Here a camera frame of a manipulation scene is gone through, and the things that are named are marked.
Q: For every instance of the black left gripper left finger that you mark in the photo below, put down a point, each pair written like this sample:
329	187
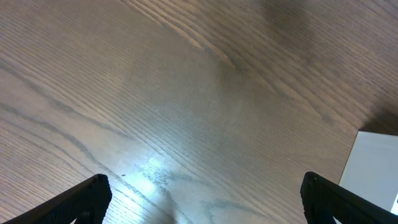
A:
86	202

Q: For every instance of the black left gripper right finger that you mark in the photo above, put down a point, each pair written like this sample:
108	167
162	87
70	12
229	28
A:
324	202

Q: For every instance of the white square cardboard box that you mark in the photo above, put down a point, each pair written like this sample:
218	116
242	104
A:
371	169

